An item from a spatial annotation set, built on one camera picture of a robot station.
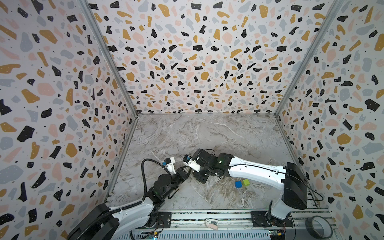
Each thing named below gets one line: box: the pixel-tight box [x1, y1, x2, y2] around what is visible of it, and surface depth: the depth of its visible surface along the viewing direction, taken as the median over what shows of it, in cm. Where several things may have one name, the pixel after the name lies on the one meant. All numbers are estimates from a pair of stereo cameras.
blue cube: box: [235, 181, 243, 189], surface depth 87 cm
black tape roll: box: [305, 215, 334, 240], surface depth 73 cm
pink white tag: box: [204, 217, 219, 230], surface depth 73 cm
